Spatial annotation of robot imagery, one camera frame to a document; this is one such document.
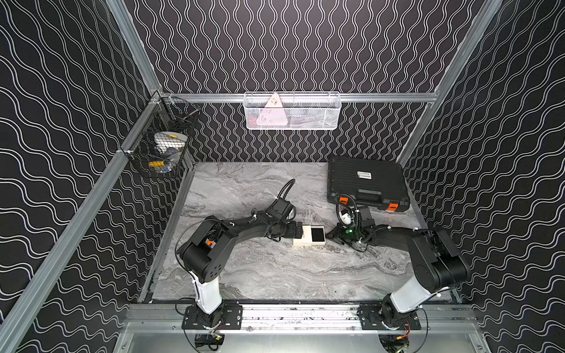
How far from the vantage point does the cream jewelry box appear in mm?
916

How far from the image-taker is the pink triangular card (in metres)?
0.90

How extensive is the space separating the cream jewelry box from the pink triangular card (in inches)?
17.6

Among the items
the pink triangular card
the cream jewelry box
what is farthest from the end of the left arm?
the pink triangular card

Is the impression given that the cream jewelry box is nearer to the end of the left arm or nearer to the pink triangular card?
the end of the left arm

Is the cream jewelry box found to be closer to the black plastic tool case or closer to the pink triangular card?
the black plastic tool case
